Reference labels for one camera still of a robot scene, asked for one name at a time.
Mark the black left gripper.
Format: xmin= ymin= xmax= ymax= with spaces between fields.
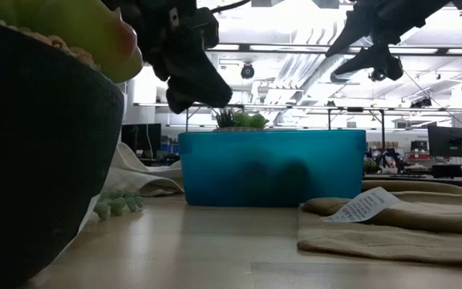
xmin=106 ymin=0 xmax=234 ymax=115

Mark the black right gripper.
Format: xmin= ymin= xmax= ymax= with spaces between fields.
xmin=325 ymin=0 xmax=462 ymax=81

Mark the blue plastic tupperware container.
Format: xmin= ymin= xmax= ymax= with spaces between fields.
xmin=177 ymin=128 xmax=367 ymax=208

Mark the succulent in grey patterned pot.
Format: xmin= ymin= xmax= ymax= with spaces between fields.
xmin=209 ymin=106 xmax=270 ymax=132

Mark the black monitor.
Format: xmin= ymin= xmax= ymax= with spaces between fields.
xmin=428 ymin=126 xmax=462 ymax=158
xmin=120 ymin=123 xmax=163 ymax=152

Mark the black ceiling spotlight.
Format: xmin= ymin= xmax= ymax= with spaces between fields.
xmin=409 ymin=96 xmax=432 ymax=108

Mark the long ceiling light bar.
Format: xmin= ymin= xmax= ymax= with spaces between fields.
xmin=206 ymin=42 xmax=462 ymax=56

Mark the background folding table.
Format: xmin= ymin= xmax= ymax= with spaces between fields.
xmin=184 ymin=103 xmax=387 ymax=161

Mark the white checked dish towel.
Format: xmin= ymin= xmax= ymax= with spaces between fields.
xmin=106 ymin=142 xmax=184 ymax=197

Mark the white printed cloth tag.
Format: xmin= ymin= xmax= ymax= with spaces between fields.
xmin=322 ymin=186 xmax=400 ymax=224

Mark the succulent plant in black pot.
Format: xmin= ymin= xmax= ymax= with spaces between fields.
xmin=0 ymin=0 xmax=146 ymax=289

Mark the tan burlap cloth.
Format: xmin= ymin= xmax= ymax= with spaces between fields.
xmin=297 ymin=180 xmax=462 ymax=268

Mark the black hanging ceiling camera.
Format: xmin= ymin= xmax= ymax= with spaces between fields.
xmin=240 ymin=63 xmax=256 ymax=80

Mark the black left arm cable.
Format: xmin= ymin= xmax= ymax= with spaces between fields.
xmin=210 ymin=0 xmax=252 ymax=13

